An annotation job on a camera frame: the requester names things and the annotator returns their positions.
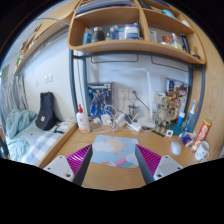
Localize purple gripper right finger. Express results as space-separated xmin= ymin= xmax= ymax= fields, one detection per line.
xmin=135 ymin=145 xmax=182 ymax=184

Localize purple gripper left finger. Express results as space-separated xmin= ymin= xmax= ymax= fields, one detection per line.
xmin=44 ymin=145 xmax=93 ymax=186

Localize white computer mouse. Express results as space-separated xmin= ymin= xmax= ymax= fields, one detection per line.
xmin=171 ymin=141 xmax=182 ymax=155

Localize pastel illustrated mouse pad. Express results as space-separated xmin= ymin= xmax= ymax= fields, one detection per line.
xmin=91 ymin=135 xmax=139 ymax=168

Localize bed with checkered sheet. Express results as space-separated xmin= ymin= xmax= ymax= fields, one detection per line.
xmin=6 ymin=117 xmax=76 ymax=166

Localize white desk lamp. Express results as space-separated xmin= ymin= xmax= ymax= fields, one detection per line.
xmin=129 ymin=68 xmax=155 ymax=129

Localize white pump bottle red cap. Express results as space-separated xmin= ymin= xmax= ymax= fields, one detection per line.
xmin=76 ymin=105 xmax=90 ymax=133

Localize Groot figurine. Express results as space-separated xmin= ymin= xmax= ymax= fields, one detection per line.
xmin=155 ymin=97 xmax=171 ymax=133

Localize white mug with pattern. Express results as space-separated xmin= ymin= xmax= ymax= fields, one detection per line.
xmin=195 ymin=141 xmax=210 ymax=161

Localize blue spray bottle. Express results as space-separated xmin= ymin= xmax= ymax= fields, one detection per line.
xmin=183 ymin=101 xmax=196 ymax=132

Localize red chips tube can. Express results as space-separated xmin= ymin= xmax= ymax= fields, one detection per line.
xmin=191 ymin=118 xmax=211 ymax=152

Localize light blue crumpled blanket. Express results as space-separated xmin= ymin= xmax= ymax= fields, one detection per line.
xmin=6 ymin=109 xmax=37 ymax=139

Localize blue robot model box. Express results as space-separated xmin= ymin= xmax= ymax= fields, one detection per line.
xmin=88 ymin=82 xmax=114 ymax=118

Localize white power adapters and cables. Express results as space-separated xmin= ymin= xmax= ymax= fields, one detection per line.
xmin=89 ymin=104 xmax=144 ymax=134

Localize wooden wall shelf unit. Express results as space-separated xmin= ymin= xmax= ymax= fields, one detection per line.
xmin=68 ymin=0 xmax=206 ymax=64

